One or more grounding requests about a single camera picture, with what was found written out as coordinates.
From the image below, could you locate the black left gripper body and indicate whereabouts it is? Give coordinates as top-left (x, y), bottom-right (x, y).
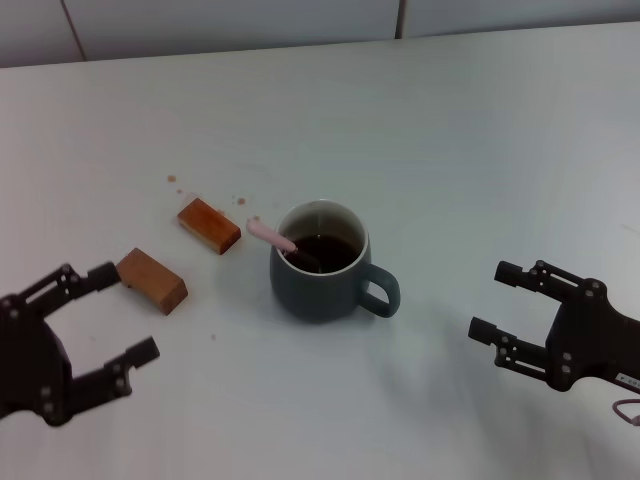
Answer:
top-left (0, 294), bottom-right (76, 427)

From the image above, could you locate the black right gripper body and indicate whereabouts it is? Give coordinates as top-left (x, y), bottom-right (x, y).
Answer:
top-left (543, 278), bottom-right (640, 393)

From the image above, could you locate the pink handled metal spoon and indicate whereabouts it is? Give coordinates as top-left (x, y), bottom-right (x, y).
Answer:
top-left (245, 218), bottom-right (321, 269)

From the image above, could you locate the grey ceramic cup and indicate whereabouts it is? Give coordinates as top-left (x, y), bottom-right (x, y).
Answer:
top-left (270, 199), bottom-right (402, 323)

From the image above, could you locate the notched wooden block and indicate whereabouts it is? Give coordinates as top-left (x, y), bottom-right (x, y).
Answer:
top-left (115, 247), bottom-right (189, 316)

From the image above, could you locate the solid wooden block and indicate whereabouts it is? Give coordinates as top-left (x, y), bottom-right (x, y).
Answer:
top-left (177, 197), bottom-right (242, 256)

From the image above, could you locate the dark coffee liquid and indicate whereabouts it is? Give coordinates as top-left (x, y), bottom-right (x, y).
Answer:
top-left (282, 233), bottom-right (364, 275)

